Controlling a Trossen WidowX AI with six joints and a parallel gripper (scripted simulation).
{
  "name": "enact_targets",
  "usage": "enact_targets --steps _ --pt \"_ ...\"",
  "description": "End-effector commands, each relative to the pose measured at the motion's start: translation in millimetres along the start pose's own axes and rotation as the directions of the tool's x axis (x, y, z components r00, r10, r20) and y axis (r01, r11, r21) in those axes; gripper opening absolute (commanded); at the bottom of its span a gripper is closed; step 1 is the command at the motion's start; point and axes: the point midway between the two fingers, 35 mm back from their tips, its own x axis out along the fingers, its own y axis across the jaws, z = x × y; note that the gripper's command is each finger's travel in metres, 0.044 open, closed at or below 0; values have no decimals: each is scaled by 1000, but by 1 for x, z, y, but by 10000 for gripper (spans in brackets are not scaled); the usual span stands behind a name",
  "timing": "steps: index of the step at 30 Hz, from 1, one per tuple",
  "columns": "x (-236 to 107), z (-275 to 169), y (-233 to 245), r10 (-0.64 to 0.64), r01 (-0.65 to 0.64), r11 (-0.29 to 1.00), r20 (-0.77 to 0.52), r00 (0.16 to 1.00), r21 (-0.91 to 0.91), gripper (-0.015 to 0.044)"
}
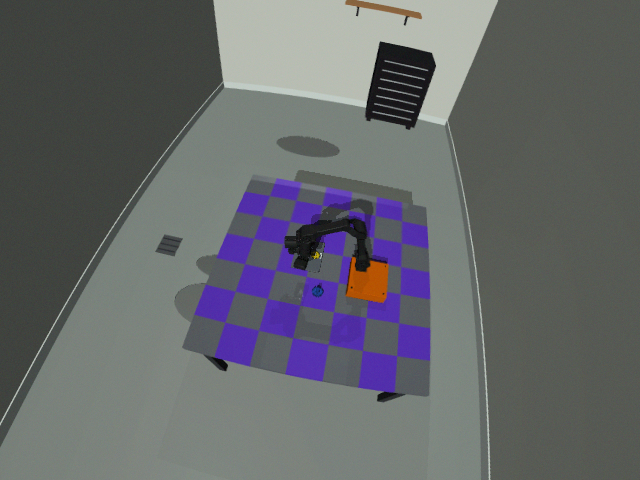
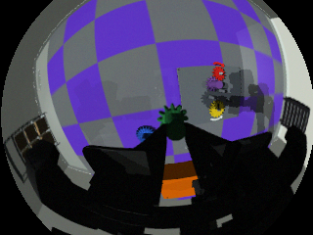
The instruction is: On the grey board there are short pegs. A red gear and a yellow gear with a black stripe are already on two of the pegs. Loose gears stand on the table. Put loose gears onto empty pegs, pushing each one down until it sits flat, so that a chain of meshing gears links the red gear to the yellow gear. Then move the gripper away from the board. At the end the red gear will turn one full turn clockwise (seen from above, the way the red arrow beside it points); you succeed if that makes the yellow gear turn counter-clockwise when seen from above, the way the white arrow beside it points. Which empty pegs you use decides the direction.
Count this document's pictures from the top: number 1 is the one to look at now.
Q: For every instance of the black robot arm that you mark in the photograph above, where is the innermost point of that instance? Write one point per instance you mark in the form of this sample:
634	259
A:
309	233

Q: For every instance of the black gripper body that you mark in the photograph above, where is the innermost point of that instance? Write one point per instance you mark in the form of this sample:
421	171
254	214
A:
304	254

